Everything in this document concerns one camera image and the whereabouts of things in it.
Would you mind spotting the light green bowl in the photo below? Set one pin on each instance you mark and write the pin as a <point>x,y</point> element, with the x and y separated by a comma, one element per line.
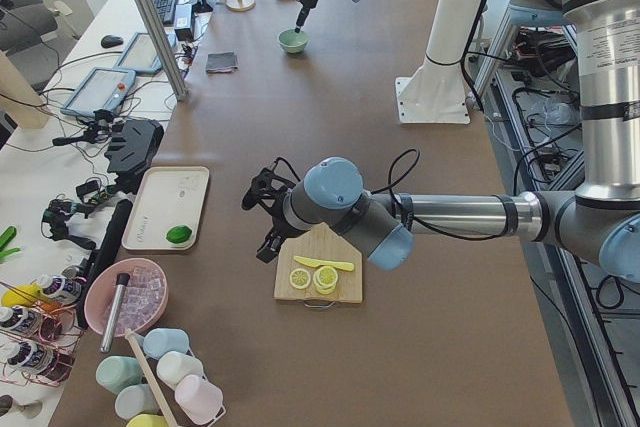
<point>292,41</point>

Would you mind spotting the pink bowl with ice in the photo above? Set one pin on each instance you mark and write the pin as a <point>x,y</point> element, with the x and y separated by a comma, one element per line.
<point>145,297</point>

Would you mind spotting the yellow plastic knife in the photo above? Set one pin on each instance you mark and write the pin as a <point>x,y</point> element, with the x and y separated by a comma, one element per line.
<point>317,263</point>

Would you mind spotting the lemon slice single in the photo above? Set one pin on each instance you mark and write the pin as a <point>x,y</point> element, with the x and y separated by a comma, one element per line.
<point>300,278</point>

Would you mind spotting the bamboo cutting board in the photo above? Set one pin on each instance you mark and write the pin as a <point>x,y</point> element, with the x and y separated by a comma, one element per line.
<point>319,243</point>

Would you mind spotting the lemon slice stack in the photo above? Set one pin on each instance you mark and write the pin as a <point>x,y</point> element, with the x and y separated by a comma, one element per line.
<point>325,280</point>

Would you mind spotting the grey folded cloth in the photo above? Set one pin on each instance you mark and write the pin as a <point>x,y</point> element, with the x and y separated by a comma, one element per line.
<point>223,62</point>

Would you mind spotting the green lime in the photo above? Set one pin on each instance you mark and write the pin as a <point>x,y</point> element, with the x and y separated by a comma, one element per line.
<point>178,234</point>

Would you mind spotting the beige rabbit tray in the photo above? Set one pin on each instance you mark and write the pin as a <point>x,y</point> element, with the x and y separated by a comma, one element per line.
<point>168,196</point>

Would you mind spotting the light blue cup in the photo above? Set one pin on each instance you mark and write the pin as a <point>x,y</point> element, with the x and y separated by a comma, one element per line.
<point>160,341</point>

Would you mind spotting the metal cylinder muddler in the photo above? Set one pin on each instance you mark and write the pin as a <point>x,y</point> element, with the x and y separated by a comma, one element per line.
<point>121,284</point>

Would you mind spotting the white cup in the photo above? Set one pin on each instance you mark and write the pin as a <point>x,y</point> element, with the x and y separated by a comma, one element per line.
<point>174,366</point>

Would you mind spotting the far teach pendant tablet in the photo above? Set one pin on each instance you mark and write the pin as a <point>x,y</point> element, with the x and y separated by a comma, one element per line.
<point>140,56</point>

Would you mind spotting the teach pendant tablet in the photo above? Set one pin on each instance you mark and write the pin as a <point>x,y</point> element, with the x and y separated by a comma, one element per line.
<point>102,89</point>
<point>140,56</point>

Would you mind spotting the black bar tool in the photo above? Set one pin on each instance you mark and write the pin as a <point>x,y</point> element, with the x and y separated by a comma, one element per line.
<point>103,257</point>

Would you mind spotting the wooden stick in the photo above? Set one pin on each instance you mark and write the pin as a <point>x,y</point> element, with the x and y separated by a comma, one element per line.
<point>165,409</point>

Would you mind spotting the pink cup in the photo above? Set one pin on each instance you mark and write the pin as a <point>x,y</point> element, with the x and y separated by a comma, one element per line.
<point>201,400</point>

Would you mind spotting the black computer mouse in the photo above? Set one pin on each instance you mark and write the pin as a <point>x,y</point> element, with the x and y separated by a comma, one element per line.
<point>109,41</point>

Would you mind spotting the mint green cup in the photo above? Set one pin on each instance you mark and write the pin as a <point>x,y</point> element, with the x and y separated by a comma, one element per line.
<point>115,373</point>

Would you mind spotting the near teach pendant tablet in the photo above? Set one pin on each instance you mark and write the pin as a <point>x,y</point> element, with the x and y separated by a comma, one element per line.
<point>102,89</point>

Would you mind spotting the pale teal cup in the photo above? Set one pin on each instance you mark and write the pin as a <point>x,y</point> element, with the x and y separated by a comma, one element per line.
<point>134,400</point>

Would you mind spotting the yellow cup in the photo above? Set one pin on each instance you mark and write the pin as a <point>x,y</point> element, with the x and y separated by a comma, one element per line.
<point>147,420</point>

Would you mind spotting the grey office chair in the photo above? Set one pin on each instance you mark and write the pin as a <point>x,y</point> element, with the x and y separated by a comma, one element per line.
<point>24,24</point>

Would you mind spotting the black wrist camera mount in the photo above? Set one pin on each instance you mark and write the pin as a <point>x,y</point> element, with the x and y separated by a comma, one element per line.
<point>268,189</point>

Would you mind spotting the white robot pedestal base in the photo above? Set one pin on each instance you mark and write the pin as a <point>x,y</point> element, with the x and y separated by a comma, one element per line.
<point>436,92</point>

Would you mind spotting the black bracket plate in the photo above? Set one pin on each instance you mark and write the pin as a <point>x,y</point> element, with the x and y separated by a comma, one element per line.
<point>132,148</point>

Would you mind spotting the aluminium frame post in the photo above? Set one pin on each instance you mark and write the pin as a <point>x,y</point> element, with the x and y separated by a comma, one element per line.
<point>156,31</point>

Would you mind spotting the copper wire bottle rack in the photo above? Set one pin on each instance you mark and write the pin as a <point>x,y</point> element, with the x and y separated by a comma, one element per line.
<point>39,337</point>

